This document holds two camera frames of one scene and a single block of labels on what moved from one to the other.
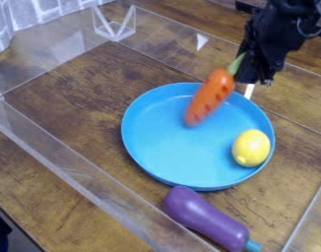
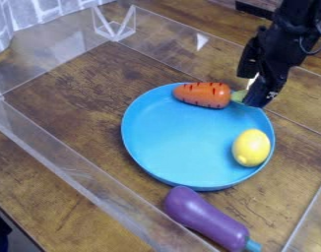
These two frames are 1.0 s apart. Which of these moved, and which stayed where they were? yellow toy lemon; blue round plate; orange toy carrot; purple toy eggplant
Moved: orange toy carrot
Stayed: blue round plate; purple toy eggplant; yellow toy lemon
